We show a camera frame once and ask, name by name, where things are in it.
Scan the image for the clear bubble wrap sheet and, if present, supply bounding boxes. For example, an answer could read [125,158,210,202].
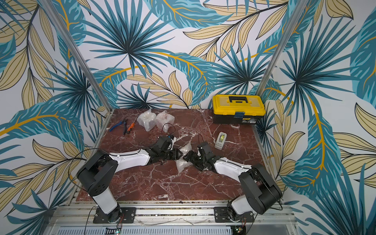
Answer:
[175,142,193,174]
[137,109,157,132]
[155,111,175,133]

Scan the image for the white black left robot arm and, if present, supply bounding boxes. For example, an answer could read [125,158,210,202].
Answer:
[76,135,183,223]

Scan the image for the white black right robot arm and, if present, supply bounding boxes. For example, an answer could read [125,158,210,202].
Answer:
[183,142,283,222]

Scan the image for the yellow black plastic toolbox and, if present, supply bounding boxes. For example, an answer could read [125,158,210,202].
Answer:
[212,95,266,124]

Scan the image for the orange handled screwdriver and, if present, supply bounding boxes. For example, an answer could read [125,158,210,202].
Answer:
[126,116,139,134]

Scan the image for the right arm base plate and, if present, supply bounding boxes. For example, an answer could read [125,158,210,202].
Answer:
[213,206,255,223]

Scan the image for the blue handled pliers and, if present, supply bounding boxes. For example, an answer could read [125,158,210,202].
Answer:
[109,119,128,134]

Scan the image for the aluminium front frame rail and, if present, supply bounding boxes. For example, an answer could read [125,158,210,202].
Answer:
[44,200,301,235]

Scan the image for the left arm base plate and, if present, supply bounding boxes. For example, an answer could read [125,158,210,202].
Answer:
[93,207,136,224]

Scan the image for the right aluminium corner post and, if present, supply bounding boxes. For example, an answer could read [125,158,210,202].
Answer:
[256,0,308,96]

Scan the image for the aluminium corner post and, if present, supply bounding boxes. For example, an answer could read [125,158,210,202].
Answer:
[40,0,113,112]
[256,0,308,96]

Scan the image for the left aluminium corner post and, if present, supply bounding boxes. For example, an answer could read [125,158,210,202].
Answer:
[40,0,113,112]

